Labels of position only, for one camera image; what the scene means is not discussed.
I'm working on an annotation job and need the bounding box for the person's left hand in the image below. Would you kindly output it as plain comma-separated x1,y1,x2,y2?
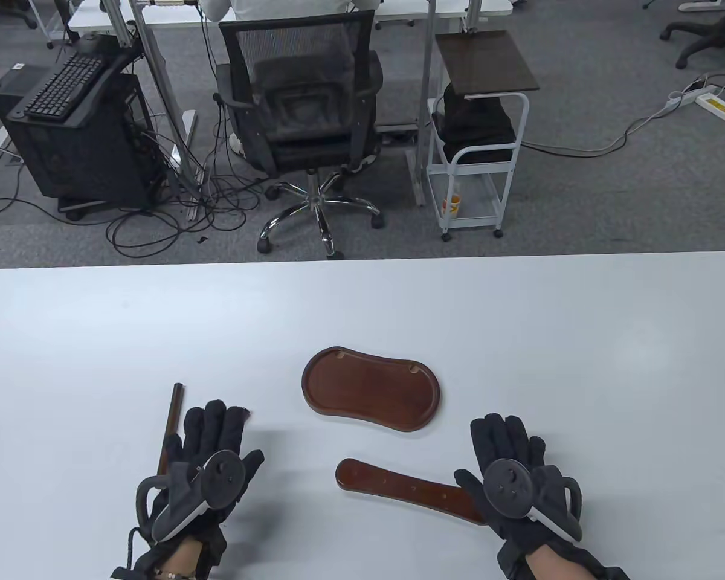
157,399,265,567

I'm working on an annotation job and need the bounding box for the person's right hand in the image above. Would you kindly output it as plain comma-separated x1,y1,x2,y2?
454,414,575,566

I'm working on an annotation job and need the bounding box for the brown wooden key rack crossbar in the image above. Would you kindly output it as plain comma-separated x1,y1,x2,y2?
336,458,488,526

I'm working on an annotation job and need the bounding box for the brown wooden key rack base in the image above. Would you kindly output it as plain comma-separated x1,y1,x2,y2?
302,346,443,433

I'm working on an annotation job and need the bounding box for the person's left forearm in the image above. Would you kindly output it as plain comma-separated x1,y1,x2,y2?
156,539,205,580

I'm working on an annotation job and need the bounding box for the person's right forearm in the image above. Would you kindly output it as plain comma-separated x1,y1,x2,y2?
523,544,588,580

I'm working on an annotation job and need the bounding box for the black computer tower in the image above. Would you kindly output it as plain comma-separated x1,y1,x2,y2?
0,65,165,212

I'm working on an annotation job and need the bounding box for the black bag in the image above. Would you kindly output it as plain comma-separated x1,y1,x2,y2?
432,82,517,164

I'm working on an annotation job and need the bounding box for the white rolling cart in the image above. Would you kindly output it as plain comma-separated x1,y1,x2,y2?
426,91,530,242

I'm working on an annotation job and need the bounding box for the black mesh office chair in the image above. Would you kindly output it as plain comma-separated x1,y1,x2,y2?
214,9,385,259

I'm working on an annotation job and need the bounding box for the black keyboard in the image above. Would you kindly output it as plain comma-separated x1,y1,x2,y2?
24,53,111,118

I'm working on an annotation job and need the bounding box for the dark brown board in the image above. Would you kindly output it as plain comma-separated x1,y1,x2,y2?
435,30,540,98

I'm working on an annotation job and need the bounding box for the white power strip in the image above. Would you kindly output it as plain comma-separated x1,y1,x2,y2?
666,85,723,111

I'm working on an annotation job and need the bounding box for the yellow label power strip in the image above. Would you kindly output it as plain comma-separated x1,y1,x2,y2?
695,94,725,125

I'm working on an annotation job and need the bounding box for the white desk with metal legs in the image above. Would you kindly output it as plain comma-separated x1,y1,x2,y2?
66,0,514,221

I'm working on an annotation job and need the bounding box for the black ring tracking controller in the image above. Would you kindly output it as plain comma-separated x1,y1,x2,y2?
136,450,247,543
482,459,583,542

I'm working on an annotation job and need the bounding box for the tangle of black cables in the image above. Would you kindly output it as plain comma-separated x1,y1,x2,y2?
0,118,268,253

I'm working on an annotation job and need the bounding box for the grey floor cable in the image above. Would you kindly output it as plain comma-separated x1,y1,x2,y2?
521,100,671,159

